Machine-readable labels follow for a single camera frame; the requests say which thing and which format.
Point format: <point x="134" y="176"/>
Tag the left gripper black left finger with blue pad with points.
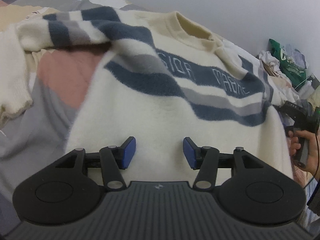
<point x="74" y="185"/>

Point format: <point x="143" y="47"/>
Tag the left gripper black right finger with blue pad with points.
<point x="245" y="187"/>

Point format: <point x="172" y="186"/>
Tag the cream sweater with blue stripes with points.
<point x="150" y="92"/>

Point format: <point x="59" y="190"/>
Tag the white spray bottle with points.
<point x="307" y="84"/>

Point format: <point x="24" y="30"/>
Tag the white crumpled cloth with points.
<point x="281" y="81"/>

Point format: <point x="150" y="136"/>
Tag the green plastic bag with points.
<point x="296" y="74"/>

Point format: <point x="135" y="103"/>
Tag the clear plastic package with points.
<point x="295" y="56"/>

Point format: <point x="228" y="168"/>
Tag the patchwork pastel bed cover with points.
<point x="50" y="84"/>

